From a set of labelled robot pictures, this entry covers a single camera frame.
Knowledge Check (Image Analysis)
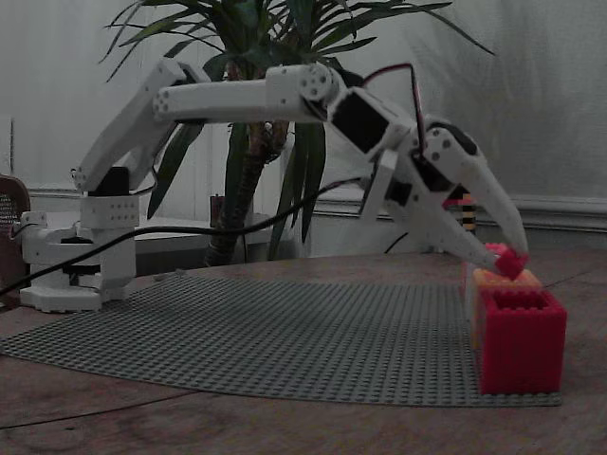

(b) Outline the green yucca plant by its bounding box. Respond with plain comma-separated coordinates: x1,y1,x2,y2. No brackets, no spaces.
98,0,498,266

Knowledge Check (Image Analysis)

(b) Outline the red and black servo wire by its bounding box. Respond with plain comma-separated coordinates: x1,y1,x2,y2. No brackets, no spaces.
363,63,429,158

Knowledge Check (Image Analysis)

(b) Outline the thin black camera cable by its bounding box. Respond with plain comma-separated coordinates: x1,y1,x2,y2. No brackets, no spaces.
383,230,410,254

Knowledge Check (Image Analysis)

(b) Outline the small red Lego brick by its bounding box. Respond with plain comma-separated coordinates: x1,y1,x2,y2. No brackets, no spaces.
495,248,530,281

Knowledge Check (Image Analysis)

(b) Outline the grey Lego baseplate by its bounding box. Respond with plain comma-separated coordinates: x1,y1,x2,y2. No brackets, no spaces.
0,273,564,410

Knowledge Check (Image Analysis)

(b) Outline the multicolour striped brick tower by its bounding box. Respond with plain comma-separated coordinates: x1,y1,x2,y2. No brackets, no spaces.
443,192,477,234

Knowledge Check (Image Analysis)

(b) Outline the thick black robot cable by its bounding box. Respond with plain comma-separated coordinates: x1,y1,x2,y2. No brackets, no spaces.
0,176,367,305

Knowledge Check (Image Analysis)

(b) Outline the brown perforated chair back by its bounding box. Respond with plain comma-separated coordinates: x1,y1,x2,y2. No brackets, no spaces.
0,173,32,291

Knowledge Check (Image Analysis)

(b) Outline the orange brick box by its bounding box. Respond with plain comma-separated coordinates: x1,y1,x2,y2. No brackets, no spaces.
471,267,544,355

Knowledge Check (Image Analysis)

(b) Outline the large red brick box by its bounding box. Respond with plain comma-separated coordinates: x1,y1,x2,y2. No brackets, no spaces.
478,288,569,396

